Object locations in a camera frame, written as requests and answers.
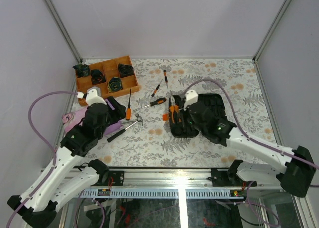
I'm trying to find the black plastic tool case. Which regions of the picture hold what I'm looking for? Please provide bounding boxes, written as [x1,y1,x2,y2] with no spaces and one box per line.
[169,93,227,138]

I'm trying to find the orange black needle-nose pliers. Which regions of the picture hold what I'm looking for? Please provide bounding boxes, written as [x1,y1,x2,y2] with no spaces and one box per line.
[169,95,185,127]

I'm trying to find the claw hammer black handle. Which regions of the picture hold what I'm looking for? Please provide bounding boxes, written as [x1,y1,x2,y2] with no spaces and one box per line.
[106,113,144,143]

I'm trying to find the small precision screwdriver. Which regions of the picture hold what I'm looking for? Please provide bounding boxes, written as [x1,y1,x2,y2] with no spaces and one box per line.
[151,79,163,97]
[163,70,169,90]

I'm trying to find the purple cloth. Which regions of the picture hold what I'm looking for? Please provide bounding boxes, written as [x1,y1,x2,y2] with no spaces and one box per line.
[62,107,122,136]

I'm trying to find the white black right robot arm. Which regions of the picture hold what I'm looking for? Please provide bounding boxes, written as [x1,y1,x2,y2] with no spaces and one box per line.
[183,101,316,198]

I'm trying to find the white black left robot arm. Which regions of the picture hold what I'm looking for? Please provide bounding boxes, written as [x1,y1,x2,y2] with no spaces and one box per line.
[7,97,126,228]

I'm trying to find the long orange black screwdriver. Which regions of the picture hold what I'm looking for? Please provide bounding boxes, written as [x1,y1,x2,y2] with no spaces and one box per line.
[125,90,131,121]

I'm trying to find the orange case latch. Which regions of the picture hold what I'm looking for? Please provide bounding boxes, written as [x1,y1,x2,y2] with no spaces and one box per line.
[163,113,170,121]

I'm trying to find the orange wooden compartment tray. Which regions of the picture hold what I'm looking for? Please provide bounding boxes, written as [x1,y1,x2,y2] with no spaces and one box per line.
[75,56,140,99]

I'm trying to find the thick orange black screwdriver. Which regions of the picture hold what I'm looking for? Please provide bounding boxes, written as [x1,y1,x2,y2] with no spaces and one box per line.
[133,97,167,112]

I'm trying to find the dark rolled tape far left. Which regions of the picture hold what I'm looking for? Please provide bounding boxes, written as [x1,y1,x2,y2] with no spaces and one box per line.
[72,64,90,78]

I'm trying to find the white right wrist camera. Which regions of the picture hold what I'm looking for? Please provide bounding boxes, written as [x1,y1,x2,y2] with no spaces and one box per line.
[183,90,199,111]

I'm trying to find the aluminium front rail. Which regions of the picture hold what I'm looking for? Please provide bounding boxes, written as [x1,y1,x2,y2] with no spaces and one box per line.
[37,167,306,190]

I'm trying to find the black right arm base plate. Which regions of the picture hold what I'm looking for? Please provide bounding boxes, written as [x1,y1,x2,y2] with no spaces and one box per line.
[211,168,234,187]

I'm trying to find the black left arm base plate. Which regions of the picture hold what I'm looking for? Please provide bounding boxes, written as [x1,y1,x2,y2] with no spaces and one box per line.
[97,170,125,187]

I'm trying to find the grey slotted cable duct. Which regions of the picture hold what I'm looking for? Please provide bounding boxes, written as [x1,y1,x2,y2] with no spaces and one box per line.
[80,188,244,200]

